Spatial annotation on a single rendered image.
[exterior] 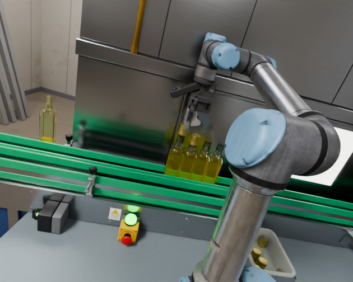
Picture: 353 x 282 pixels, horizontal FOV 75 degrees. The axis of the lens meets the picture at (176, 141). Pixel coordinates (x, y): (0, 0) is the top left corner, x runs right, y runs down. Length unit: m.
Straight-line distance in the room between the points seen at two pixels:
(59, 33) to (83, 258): 3.98
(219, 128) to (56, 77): 3.89
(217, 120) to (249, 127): 0.65
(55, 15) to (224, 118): 3.85
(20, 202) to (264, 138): 0.92
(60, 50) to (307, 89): 3.98
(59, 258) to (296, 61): 1.18
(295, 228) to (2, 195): 1.26
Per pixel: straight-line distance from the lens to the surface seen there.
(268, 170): 0.44
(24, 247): 0.99
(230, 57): 0.74
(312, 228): 1.37
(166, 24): 1.02
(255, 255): 1.08
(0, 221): 1.22
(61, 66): 4.60
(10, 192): 1.07
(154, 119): 1.09
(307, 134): 0.47
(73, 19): 4.42
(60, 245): 0.98
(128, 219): 0.93
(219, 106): 1.06
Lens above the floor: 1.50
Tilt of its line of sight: 24 degrees down
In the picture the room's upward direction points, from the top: 16 degrees clockwise
